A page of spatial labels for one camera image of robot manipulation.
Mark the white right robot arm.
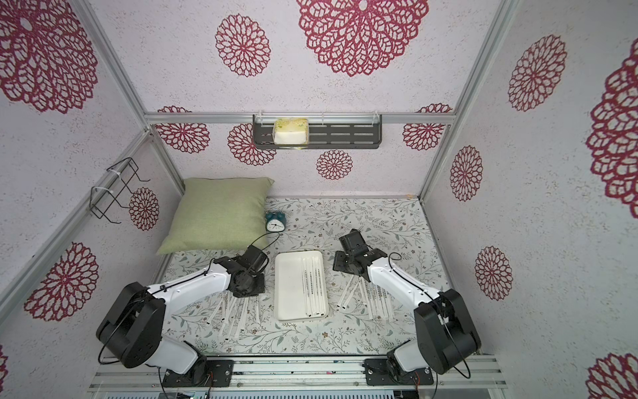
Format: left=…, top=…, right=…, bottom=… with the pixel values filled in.
left=333, top=229, right=482, bottom=382

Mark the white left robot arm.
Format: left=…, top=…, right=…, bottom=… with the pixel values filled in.
left=96, top=245, right=268, bottom=383

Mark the white plastic storage tray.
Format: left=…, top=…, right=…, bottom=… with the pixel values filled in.
left=274, top=250, right=330, bottom=323

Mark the teal alarm clock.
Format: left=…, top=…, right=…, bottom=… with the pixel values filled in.
left=265, top=211, right=287, bottom=233

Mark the green linen pillow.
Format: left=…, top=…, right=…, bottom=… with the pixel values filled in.
left=157, top=177, right=274, bottom=255

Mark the yellow sponge pack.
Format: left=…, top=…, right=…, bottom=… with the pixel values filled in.
left=272, top=118, right=310, bottom=146

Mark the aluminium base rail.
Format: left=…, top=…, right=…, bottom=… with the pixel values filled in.
left=86, top=355, right=508, bottom=398

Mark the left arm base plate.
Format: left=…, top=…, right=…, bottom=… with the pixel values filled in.
left=162, top=360, right=235, bottom=388

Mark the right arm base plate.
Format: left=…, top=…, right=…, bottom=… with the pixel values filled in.
left=363, top=358, right=435, bottom=387

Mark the dark metal wall shelf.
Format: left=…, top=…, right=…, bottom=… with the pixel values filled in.
left=253, top=114, right=383, bottom=150

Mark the black wire wall rack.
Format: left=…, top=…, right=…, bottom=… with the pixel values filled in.
left=88, top=156, right=151, bottom=224

